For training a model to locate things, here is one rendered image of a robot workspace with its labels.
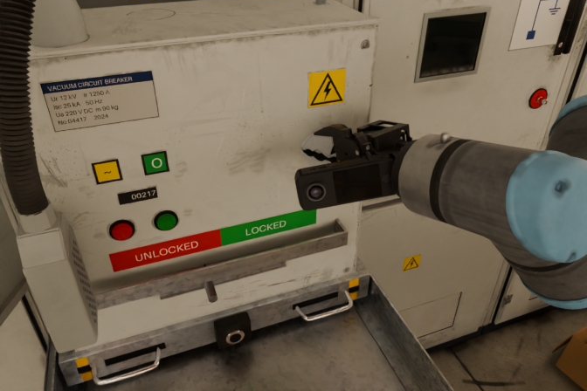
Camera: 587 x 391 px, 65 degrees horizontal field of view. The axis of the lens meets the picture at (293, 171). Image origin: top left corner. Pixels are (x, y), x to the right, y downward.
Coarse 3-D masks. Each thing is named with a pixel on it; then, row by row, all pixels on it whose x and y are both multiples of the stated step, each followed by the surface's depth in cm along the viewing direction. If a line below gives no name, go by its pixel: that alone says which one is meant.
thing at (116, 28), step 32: (192, 0) 73; (224, 0) 73; (256, 0) 73; (288, 0) 73; (96, 32) 57; (128, 32) 57; (160, 32) 57; (192, 32) 57; (224, 32) 56; (256, 32) 57; (288, 32) 58; (0, 160) 54
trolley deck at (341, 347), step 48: (48, 336) 84; (288, 336) 84; (336, 336) 84; (48, 384) 76; (144, 384) 76; (192, 384) 76; (240, 384) 76; (288, 384) 76; (336, 384) 76; (384, 384) 76
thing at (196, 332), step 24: (360, 264) 88; (312, 288) 83; (336, 288) 85; (360, 288) 88; (216, 312) 79; (240, 312) 79; (264, 312) 81; (288, 312) 84; (144, 336) 75; (168, 336) 76; (192, 336) 78; (72, 360) 71; (120, 360) 75; (144, 360) 77; (72, 384) 74
